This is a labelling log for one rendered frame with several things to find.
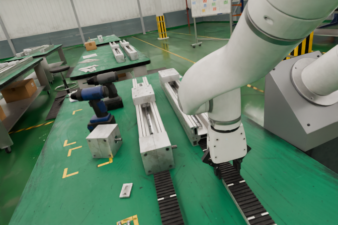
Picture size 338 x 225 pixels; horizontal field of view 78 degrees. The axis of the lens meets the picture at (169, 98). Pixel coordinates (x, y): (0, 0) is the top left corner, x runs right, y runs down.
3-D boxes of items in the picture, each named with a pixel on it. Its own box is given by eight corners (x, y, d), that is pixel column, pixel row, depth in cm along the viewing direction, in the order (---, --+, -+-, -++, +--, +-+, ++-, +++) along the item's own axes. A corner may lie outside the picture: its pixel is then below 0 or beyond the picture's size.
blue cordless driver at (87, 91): (114, 130, 101) (102, 88, 92) (76, 135, 102) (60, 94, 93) (118, 122, 108) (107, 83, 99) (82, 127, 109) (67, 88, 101)
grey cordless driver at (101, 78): (125, 107, 125) (116, 72, 116) (92, 115, 121) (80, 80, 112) (124, 102, 132) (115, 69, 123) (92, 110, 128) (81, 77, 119)
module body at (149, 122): (169, 152, 78) (166, 133, 75) (144, 158, 77) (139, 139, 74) (148, 87, 152) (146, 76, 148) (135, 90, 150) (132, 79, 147)
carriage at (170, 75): (180, 83, 131) (179, 73, 128) (163, 87, 129) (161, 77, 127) (175, 77, 145) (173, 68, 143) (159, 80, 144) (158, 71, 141)
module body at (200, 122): (217, 140, 81) (215, 121, 77) (192, 146, 80) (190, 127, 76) (173, 82, 154) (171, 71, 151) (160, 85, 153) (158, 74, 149)
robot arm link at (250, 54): (209, 58, 24) (181, 124, 52) (329, 33, 26) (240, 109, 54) (186, 0, 27) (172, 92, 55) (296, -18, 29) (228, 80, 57)
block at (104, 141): (119, 157, 80) (112, 137, 76) (92, 158, 82) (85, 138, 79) (128, 142, 89) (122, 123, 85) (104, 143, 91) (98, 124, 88)
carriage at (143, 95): (156, 105, 106) (154, 93, 103) (135, 110, 104) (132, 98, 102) (153, 95, 120) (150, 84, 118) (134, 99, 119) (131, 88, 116)
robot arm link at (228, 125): (213, 125, 49) (214, 136, 51) (247, 117, 51) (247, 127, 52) (201, 111, 57) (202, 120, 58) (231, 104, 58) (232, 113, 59)
